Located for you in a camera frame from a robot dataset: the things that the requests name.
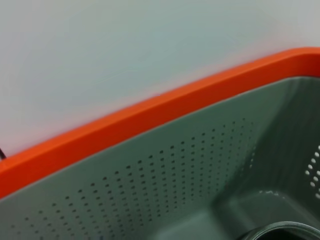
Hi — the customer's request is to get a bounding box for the glass teacup with black sleeve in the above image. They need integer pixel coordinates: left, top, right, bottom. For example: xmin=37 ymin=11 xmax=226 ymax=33
xmin=239 ymin=221 xmax=320 ymax=240

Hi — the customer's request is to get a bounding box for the grey-green perforated storage bin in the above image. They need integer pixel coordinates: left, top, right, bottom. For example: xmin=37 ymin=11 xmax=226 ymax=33
xmin=0 ymin=76 xmax=320 ymax=240

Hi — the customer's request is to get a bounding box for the orange bin carry handle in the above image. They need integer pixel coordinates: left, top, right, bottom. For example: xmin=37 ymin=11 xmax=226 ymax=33
xmin=0 ymin=46 xmax=320 ymax=200

